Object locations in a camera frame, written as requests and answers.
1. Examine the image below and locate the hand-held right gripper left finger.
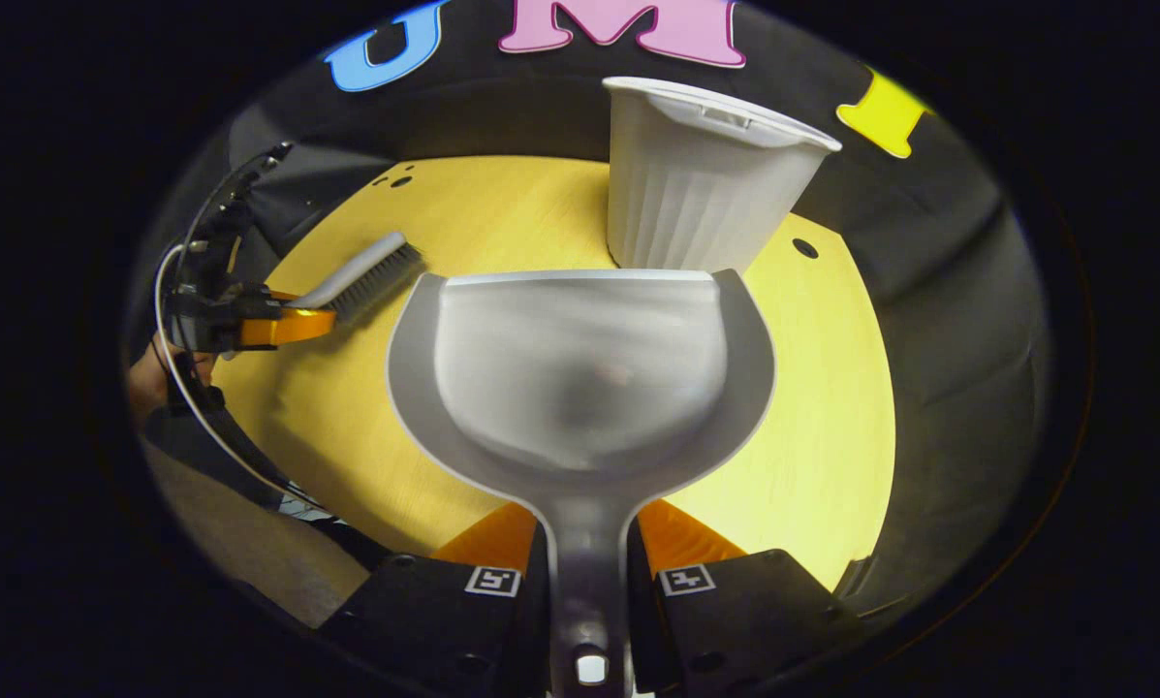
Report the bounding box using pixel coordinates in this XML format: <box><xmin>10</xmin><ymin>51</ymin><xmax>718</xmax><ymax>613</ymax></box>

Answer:
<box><xmin>318</xmin><ymin>501</ymin><xmax>551</xmax><ymax>698</ymax></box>

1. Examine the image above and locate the small grey broom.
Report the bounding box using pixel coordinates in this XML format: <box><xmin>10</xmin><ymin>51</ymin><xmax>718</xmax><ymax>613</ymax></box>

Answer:
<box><xmin>287</xmin><ymin>230</ymin><xmax>424</xmax><ymax>327</ymax></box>

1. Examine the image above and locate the white ribbed garbage bin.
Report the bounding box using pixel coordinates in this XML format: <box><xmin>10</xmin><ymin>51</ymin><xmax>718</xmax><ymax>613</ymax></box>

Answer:
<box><xmin>601</xmin><ymin>76</ymin><xmax>843</xmax><ymax>278</ymax></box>

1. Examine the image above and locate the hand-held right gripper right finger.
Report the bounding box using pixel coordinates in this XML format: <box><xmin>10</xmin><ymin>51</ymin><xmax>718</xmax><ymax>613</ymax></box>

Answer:
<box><xmin>627</xmin><ymin>498</ymin><xmax>866</xmax><ymax>698</ymax></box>

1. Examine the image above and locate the grey dustpan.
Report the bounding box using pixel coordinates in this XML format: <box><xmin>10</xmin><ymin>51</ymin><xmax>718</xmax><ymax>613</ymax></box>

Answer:
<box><xmin>386</xmin><ymin>269</ymin><xmax>777</xmax><ymax>698</ymax></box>

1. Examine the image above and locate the white cable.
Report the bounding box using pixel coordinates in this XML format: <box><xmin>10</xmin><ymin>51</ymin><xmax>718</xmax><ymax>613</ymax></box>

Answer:
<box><xmin>153</xmin><ymin>240</ymin><xmax>333</xmax><ymax>520</ymax></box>

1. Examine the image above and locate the yellow wooden desktop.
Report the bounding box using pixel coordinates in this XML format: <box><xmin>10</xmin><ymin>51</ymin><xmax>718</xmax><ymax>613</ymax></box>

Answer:
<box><xmin>212</xmin><ymin>154</ymin><xmax>899</xmax><ymax>593</ymax></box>

